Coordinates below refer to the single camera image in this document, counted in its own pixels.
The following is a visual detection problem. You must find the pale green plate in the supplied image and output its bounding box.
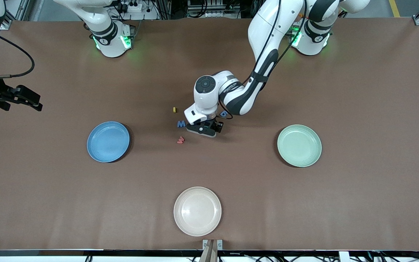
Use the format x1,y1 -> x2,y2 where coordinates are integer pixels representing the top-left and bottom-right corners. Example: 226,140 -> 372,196
277,124 -> 322,168

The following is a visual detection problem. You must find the blue plate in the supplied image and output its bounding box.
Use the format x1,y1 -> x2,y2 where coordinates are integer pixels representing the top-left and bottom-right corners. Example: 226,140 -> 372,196
87,121 -> 131,163

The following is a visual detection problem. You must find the beige plate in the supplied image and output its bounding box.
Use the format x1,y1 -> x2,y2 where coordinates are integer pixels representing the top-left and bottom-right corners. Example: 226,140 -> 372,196
173,187 -> 222,237

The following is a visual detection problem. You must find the metal rack device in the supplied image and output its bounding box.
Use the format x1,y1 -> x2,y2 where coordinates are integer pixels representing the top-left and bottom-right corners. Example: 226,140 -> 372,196
187,0 -> 234,19

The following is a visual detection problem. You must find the white power strip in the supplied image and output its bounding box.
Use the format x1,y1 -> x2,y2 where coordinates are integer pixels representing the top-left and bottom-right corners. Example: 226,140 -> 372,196
117,0 -> 146,13

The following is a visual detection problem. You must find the metal table edge bracket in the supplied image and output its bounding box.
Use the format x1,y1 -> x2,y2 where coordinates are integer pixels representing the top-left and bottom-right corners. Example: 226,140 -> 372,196
202,239 -> 223,251

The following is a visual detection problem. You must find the black cable bundle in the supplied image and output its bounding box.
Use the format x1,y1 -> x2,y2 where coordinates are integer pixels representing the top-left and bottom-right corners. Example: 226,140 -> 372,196
368,243 -> 419,262

